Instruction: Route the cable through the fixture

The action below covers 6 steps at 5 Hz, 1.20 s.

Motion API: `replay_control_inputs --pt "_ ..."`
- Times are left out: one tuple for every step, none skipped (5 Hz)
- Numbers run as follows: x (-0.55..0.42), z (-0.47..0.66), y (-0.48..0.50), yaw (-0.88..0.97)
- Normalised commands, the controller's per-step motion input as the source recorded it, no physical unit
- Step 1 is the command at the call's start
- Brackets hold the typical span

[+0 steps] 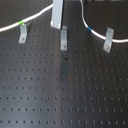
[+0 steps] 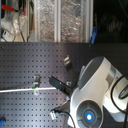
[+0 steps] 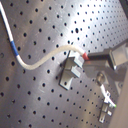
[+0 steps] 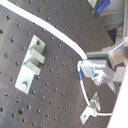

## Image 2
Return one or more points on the metal cable clip on pegboard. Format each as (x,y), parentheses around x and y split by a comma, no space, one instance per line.
(36,84)

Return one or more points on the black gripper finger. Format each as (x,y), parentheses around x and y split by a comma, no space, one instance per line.
(59,85)
(64,108)

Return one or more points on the blue clamp handle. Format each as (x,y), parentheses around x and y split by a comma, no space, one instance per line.
(94,34)

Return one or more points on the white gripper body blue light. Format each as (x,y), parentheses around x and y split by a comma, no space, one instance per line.
(86,107)

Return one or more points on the white connector plug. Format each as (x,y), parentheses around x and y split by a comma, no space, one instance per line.
(53,115)

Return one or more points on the blue object bottom left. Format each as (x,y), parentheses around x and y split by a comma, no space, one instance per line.
(2,121)

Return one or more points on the red handled tool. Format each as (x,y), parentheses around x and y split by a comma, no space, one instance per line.
(8,8)

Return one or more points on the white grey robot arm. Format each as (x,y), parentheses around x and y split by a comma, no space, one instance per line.
(99,85)

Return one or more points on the white aluminium frame post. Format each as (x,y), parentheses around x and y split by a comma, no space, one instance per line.
(57,21)

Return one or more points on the clear bubble wrap sheet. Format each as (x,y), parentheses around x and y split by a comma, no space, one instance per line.
(72,20)

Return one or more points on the metal clip upper pegboard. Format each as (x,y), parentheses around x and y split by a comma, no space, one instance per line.
(67,61)

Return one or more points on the black perforated pegboard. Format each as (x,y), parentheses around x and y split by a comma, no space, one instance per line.
(20,62)

